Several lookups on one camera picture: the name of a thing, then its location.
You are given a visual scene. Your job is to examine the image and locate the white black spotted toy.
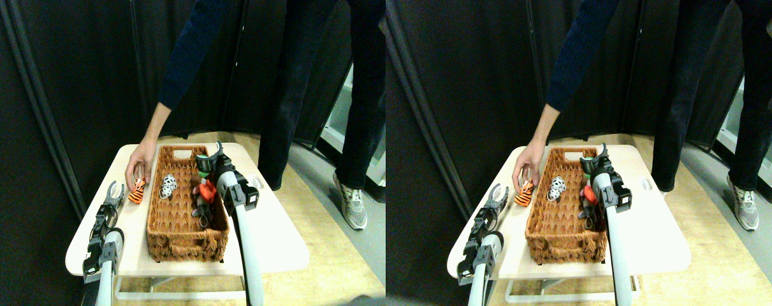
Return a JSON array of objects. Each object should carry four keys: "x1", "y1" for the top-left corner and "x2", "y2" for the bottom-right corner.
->
[
  {"x1": 159, "y1": 173, "x2": 178, "y2": 200},
  {"x1": 547, "y1": 175, "x2": 566, "y2": 201}
]

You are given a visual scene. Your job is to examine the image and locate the grey mouse toy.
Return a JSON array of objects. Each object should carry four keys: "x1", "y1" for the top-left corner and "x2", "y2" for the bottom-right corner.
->
[
  {"x1": 578, "y1": 199, "x2": 598, "y2": 230},
  {"x1": 191, "y1": 199, "x2": 212, "y2": 229}
]

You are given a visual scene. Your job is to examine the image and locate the orange black striped toy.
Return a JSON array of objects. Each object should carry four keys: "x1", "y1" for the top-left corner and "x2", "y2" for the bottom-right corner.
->
[
  {"x1": 128, "y1": 178, "x2": 147, "y2": 205},
  {"x1": 514, "y1": 180, "x2": 534, "y2": 207}
]

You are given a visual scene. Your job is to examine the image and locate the brown wicker basket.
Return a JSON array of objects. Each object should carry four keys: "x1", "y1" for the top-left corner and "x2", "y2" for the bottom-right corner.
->
[
  {"x1": 147, "y1": 145, "x2": 229, "y2": 262},
  {"x1": 526, "y1": 148, "x2": 609, "y2": 264}
]

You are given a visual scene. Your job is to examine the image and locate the person's legs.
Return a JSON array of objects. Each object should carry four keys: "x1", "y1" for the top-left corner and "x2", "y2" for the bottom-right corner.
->
[
  {"x1": 257, "y1": 0, "x2": 386, "y2": 231},
  {"x1": 650, "y1": 0, "x2": 772, "y2": 231}
]

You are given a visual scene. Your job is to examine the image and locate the white low table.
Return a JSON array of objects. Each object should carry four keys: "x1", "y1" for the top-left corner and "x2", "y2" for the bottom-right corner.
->
[
  {"x1": 447, "y1": 145, "x2": 691, "y2": 303},
  {"x1": 65, "y1": 143, "x2": 310, "y2": 300}
]

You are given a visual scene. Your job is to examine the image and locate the person's hand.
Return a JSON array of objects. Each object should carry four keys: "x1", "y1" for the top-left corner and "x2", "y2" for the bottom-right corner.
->
[
  {"x1": 512, "y1": 140, "x2": 546, "y2": 194},
  {"x1": 125, "y1": 138, "x2": 159, "y2": 191}
]

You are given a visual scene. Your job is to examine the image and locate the black curtain stand pole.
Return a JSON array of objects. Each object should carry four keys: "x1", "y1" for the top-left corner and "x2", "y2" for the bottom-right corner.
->
[
  {"x1": 0, "y1": 0, "x2": 87, "y2": 221},
  {"x1": 386, "y1": 0, "x2": 476, "y2": 222}
]

